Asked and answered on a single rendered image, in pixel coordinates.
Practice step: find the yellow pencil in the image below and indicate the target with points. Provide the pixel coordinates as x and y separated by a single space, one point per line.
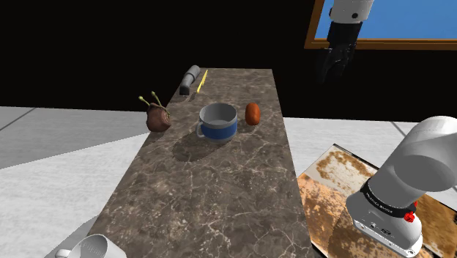
202 82

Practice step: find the orange brown potato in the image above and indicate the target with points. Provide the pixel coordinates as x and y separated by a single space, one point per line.
252 113

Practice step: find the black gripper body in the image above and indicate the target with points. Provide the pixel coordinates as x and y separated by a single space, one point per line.
339 43

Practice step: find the brown sprouting onion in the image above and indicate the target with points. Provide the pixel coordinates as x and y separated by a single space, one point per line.
159 119

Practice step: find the rust patterned robot stand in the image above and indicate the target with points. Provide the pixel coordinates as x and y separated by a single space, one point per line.
332 189

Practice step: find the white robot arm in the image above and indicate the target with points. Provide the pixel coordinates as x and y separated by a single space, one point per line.
410 168

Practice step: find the grey and blue mug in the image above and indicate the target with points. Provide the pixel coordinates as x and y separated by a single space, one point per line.
218 127

